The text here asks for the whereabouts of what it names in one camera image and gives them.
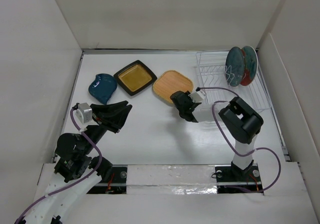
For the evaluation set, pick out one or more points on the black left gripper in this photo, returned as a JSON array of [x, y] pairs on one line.
[[113, 109]]

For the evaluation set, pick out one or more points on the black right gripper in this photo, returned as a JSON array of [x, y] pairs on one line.
[[188, 97]]

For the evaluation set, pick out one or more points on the woven bamboo tray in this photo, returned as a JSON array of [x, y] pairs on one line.
[[170, 82]]

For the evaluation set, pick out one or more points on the dark blue leaf dish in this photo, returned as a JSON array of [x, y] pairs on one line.
[[103, 87]]

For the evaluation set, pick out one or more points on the square black yellow plate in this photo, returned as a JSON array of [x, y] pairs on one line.
[[135, 77]]

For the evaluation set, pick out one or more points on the round grey teal plate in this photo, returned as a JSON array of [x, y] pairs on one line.
[[234, 66]]

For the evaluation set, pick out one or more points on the round teal red plate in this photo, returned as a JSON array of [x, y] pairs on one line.
[[250, 65]]

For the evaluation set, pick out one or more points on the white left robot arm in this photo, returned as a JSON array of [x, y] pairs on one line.
[[81, 164]]

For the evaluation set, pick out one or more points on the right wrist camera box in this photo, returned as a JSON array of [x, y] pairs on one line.
[[198, 95]]

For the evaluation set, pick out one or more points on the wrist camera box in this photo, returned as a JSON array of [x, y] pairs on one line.
[[83, 113], [198, 95]]

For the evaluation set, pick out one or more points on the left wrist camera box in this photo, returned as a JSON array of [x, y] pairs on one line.
[[83, 113]]

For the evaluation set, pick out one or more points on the white wire dish rack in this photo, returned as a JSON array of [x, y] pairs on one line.
[[217, 78]]

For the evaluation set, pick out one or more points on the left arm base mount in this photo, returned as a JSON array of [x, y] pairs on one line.
[[114, 182]]

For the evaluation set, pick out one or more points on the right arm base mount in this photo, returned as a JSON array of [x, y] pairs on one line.
[[227, 182]]

